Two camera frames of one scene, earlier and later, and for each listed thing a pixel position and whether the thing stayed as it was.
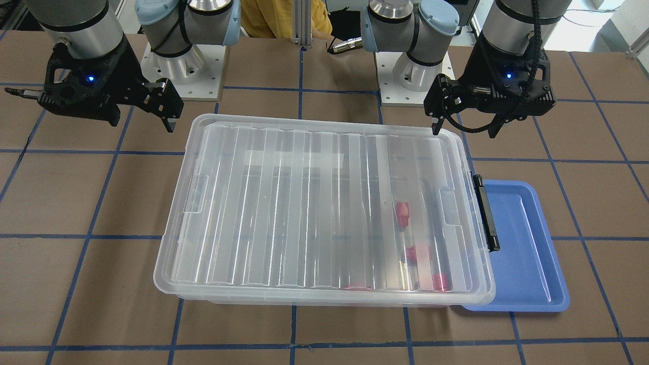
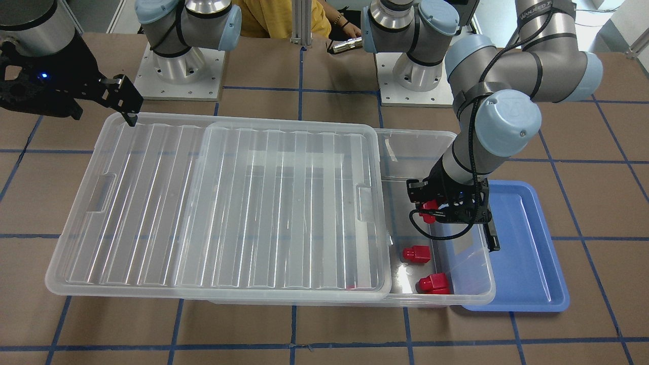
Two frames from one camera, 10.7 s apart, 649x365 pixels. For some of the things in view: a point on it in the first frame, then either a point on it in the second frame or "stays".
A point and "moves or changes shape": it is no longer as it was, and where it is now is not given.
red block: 403,213 -> 428,218
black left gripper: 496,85 -> 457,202
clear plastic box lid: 271,208 moves or changes shape
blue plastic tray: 526,275 stays
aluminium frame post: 301,34 stays
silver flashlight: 356,42 stays
